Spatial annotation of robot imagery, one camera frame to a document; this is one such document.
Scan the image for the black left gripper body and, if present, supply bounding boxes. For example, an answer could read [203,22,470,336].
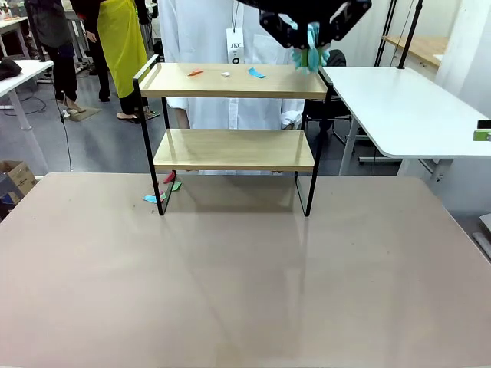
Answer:
[236,0,347,24]

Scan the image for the green piece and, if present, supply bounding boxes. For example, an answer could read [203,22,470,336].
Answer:
[290,20,332,75]

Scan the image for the two-tier wood and metal shelf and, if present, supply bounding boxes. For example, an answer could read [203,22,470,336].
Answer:
[132,54,334,218]

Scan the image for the person's bare right hand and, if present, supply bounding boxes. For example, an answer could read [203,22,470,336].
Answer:
[175,107,191,130]

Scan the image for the black tripod legs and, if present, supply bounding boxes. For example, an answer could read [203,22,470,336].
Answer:
[373,0,398,68]

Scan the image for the black office chair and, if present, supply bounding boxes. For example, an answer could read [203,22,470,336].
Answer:
[306,49,360,140]

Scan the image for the white name tag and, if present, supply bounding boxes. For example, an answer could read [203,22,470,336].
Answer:
[226,27,246,64]

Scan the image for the black stand pole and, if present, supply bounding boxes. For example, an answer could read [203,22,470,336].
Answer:
[397,0,424,71]

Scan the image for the person in white lab coat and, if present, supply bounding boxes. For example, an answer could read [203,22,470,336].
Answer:
[157,0,328,176]

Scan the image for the light wooden table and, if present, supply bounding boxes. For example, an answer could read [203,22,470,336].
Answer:
[381,34,450,71]

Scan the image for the large white table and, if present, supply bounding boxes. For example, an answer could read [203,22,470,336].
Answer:
[321,66,491,186]

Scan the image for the person in yellow apron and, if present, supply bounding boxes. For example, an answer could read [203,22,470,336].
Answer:
[82,0,160,125]

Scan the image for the grey floor mat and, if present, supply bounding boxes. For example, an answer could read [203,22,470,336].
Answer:
[62,105,103,123]

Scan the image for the person in dark clothes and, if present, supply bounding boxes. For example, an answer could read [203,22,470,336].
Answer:
[24,0,90,117]

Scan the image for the white desk with clutter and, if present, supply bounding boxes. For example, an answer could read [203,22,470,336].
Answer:
[0,11,32,59]

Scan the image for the black bag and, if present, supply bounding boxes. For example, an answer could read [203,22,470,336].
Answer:
[0,57,24,82]

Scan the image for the cardboard box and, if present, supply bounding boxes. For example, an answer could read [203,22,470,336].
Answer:
[0,159,39,210]

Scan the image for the grey metal mount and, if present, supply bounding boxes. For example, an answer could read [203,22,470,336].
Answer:
[472,212,491,264]

